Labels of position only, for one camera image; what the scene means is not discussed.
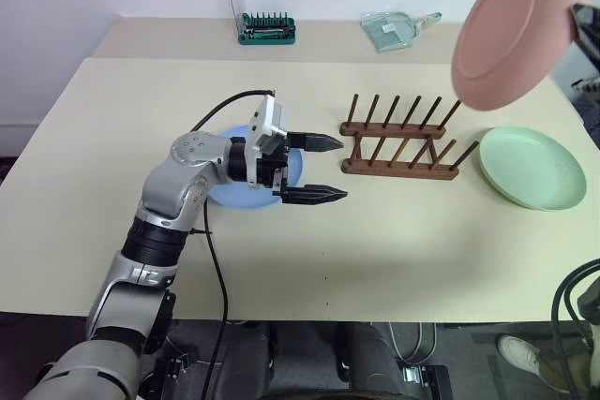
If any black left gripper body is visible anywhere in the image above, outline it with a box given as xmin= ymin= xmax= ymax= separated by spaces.
xmin=256 ymin=130 xmax=307 ymax=199

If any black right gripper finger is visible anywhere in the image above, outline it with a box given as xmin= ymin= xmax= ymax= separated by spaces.
xmin=568 ymin=2 xmax=600 ymax=31
xmin=574 ymin=24 xmax=600 ymax=74

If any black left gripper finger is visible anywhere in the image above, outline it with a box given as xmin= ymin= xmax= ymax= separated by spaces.
xmin=302 ymin=131 xmax=346 ymax=155
xmin=280 ymin=185 xmax=350 ymax=208

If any pink plate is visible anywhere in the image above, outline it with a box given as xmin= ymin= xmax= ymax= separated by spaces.
xmin=450 ymin=0 xmax=593 ymax=112

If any wooden dish rack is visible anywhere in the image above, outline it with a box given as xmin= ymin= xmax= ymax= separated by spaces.
xmin=338 ymin=93 xmax=481 ymax=182

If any light blue plate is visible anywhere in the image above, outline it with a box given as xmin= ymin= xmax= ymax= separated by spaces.
xmin=205 ymin=124 xmax=307 ymax=211

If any green screwdriver bit set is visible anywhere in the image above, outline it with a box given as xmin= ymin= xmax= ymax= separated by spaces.
xmin=225 ymin=0 xmax=297 ymax=47

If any clear plastic bag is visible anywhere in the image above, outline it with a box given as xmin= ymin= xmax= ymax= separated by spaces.
xmin=360 ymin=10 xmax=443 ymax=54

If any light green plate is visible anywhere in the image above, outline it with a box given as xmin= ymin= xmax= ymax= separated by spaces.
xmin=477 ymin=126 xmax=589 ymax=213

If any dark grey rounded shape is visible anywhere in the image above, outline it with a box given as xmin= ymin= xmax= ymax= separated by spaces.
xmin=217 ymin=322 xmax=400 ymax=400

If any black block with metal latch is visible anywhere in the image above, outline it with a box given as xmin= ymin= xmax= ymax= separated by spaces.
xmin=139 ymin=356 xmax=196 ymax=400
xmin=397 ymin=362 xmax=454 ymax=400

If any white sneaker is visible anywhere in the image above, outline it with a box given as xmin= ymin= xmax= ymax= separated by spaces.
xmin=497 ymin=333 xmax=557 ymax=393

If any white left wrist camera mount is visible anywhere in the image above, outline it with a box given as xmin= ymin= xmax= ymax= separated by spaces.
xmin=247 ymin=93 xmax=291 ymax=191

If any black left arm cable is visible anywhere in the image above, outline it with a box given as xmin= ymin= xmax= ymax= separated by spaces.
xmin=188 ymin=88 xmax=278 ymax=400

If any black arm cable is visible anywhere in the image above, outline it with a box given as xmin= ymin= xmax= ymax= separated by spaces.
xmin=188 ymin=88 xmax=278 ymax=400
xmin=551 ymin=258 xmax=600 ymax=400

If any grey hose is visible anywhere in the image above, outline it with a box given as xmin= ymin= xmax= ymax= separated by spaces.
xmin=387 ymin=322 xmax=439 ymax=367

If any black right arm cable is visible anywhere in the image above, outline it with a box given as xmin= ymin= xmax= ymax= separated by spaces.
xmin=551 ymin=258 xmax=600 ymax=400

